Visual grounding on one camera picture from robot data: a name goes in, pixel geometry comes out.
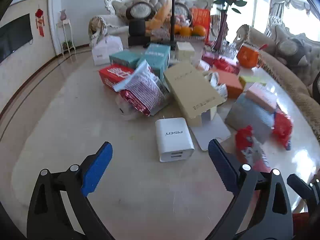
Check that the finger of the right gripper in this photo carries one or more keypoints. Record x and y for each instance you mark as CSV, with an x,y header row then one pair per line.
x,y
308,192

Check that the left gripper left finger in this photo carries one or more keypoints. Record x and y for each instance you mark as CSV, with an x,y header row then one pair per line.
x,y
47,216

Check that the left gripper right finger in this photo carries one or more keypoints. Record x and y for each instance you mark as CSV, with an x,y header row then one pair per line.
x,y
260,208

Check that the pink strawberry snack tube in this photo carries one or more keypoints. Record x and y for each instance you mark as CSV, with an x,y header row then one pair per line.
x,y
249,150

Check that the white Pisen charger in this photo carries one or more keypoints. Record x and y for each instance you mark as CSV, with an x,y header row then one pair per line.
x,y
173,138

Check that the teal mosquito liquid box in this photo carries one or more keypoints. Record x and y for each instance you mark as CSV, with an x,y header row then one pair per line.
x,y
158,57

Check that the yellow-green small box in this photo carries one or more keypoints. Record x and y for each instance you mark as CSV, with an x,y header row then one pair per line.
x,y
250,80

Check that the red crinkled wrapper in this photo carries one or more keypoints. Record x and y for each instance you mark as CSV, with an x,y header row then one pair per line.
x,y
282,130

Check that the white paper card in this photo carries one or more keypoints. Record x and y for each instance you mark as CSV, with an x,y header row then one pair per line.
x,y
211,129

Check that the black dotted open carton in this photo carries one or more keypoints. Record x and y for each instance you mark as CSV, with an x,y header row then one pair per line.
x,y
244,112

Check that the pink cardboard box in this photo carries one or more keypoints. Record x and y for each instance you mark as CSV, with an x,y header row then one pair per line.
x,y
262,96

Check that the orange cardboard box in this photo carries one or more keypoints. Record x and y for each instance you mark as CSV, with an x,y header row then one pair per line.
x,y
234,87

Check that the tan flat cardboard box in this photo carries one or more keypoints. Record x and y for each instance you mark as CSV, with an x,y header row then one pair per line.
x,y
193,93

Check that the beige side sofa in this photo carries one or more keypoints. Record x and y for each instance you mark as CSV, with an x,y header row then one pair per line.
x,y
291,60

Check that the crumpled patterned paper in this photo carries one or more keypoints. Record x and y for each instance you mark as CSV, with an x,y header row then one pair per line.
x,y
213,79

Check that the red rectangular box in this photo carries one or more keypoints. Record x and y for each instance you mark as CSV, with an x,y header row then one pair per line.
x,y
114,74

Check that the red white snack bag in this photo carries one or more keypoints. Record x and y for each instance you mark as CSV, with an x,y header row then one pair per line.
x,y
144,90

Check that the orange mug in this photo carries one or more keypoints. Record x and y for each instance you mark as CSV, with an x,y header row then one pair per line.
x,y
248,55

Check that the magenta red flat box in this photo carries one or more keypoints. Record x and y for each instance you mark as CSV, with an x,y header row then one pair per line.
x,y
220,63

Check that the teal tissue box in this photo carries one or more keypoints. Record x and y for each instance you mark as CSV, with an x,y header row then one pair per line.
x,y
125,58

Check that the white pink tissue pack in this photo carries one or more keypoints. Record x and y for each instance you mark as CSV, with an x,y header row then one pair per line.
x,y
106,47

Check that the cream yellow box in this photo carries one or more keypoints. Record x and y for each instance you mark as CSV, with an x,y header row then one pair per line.
x,y
184,51

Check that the white side table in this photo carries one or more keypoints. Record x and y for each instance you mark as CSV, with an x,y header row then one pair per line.
x,y
65,36

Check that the black speaker box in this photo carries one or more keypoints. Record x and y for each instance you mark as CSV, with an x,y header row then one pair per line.
x,y
137,34

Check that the orange fruit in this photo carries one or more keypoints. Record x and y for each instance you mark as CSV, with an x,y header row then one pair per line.
x,y
185,31
199,30

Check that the glass fruit tray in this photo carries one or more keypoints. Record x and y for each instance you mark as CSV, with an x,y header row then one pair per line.
x,y
164,34

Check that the pink small vase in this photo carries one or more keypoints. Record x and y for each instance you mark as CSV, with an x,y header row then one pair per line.
x,y
63,15

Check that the ornate white sofa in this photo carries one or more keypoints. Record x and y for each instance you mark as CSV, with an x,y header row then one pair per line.
x,y
121,12

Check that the red chinese knot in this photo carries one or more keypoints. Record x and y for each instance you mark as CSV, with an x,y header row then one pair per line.
x,y
39,18

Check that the red gift bag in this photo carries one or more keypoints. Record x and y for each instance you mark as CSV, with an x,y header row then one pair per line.
x,y
201,17

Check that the purple vase with roses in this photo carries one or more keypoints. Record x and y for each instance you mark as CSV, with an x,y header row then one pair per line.
x,y
225,6

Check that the round dark cushion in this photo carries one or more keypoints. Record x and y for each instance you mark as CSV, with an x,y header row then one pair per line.
x,y
140,11

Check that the black phone stand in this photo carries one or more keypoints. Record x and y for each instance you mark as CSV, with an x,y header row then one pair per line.
x,y
172,42

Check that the wall television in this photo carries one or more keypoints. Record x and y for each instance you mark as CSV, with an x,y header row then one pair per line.
x,y
14,35

